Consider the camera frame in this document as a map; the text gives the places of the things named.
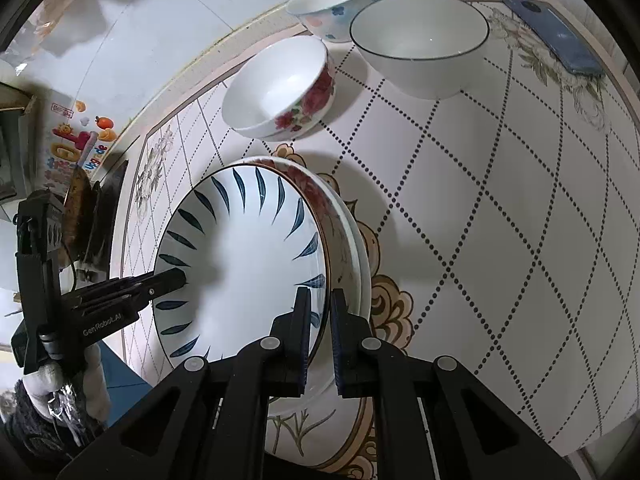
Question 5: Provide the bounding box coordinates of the colourful cartoon wall sticker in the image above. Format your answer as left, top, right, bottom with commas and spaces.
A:
40, 100, 119, 195

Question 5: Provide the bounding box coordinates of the plain white bottom plate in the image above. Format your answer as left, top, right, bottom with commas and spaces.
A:
278, 156, 374, 418

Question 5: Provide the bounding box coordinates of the blue leaf pattern plate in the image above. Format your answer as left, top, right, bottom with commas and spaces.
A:
152, 162, 331, 403

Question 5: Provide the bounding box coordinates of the patterned white table cover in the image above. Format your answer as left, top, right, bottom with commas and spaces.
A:
112, 1, 639, 455

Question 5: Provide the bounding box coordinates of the blue smartphone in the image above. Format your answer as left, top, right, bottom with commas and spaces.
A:
503, 0, 604, 77

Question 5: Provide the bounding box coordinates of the red floral white bowl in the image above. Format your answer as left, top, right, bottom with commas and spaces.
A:
221, 36, 336, 140

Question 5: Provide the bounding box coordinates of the dark frying pan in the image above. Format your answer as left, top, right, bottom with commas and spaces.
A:
58, 162, 128, 287

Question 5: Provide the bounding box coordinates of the dark rimmed white bowl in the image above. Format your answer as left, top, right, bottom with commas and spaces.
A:
349, 0, 490, 101

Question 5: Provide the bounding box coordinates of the white gloved left hand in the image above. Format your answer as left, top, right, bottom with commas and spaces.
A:
22, 342, 113, 424

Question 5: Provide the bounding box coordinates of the red floral rim plate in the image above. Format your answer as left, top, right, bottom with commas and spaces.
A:
240, 155, 366, 417

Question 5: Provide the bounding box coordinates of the pastel flower white bowl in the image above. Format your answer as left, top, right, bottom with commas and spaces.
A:
285, 0, 378, 44

